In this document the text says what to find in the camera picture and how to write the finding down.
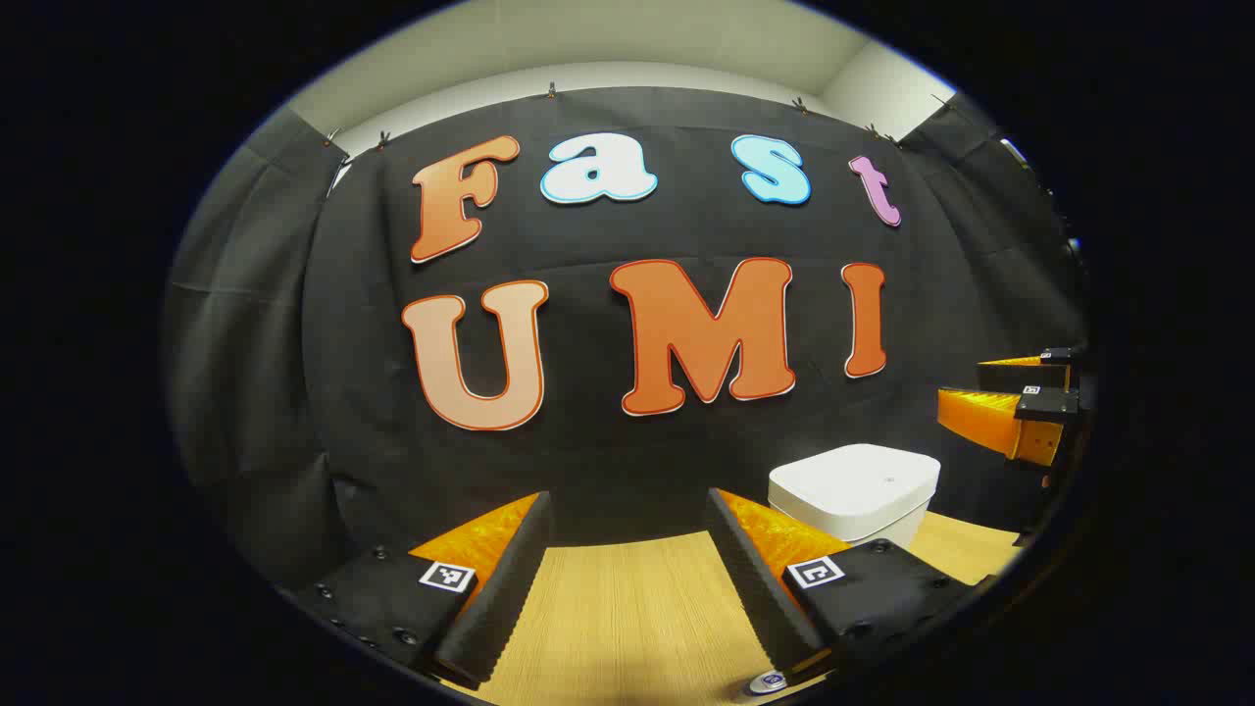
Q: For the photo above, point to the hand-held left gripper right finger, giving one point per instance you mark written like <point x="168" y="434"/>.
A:
<point x="755" y="588"/>

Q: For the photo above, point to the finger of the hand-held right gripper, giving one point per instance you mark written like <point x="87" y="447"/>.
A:
<point x="1029" y="376"/>
<point x="1044" y="404"/>

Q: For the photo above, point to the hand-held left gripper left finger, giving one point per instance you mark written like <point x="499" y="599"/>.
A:
<point x="500" y="598"/>

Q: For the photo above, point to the blue pop can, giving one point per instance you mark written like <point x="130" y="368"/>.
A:
<point x="769" y="680"/>

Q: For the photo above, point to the white desktop garbage bin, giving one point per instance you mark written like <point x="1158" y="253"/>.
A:
<point x="853" y="485"/>

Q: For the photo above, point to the wooden desktop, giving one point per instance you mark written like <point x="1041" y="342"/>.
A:
<point x="627" y="608"/>

